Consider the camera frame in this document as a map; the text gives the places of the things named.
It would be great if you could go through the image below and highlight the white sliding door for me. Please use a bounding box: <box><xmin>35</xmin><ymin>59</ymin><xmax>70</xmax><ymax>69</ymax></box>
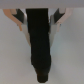
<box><xmin>0</xmin><ymin>6</ymin><xmax>84</xmax><ymax>84</ymax></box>

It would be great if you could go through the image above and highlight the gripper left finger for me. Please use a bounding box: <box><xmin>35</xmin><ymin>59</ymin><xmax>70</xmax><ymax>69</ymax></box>
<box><xmin>2</xmin><ymin>8</ymin><xmax>33</xmax><ymax>48</ymax></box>

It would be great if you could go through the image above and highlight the black door handle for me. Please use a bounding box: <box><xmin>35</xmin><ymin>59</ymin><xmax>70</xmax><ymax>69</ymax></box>
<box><xmin>25</xmin><ymin>8</ymin><xmax>53</xmax><ymax>83</ymax></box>

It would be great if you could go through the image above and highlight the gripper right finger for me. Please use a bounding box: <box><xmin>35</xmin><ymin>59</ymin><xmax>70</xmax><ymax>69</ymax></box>
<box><xmin>48</xmin><ymin>8</ymin><xmax>74</xmax><ymax>48</ymax></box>

